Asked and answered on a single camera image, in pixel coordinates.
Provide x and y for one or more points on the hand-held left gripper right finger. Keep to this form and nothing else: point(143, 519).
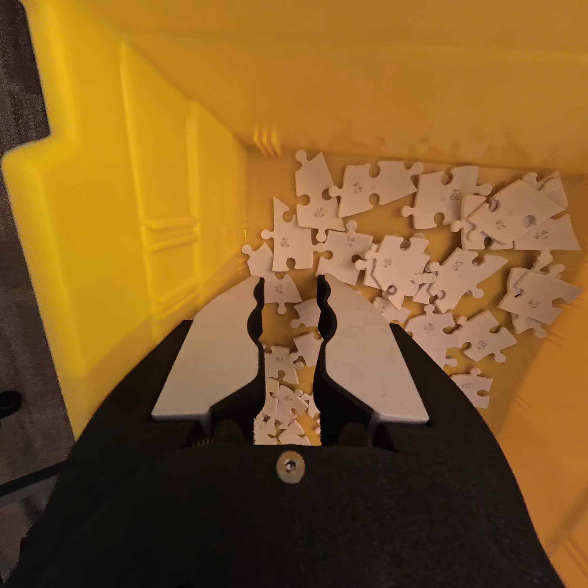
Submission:
point(372, 367)

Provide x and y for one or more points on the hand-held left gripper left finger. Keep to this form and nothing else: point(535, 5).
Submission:
point(209, 367)

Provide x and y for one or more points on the pile of puzzle pieces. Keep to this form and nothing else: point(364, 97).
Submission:
point(395, 266)

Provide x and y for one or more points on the yellow plastic bin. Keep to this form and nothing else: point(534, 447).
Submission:
point(138, 184)

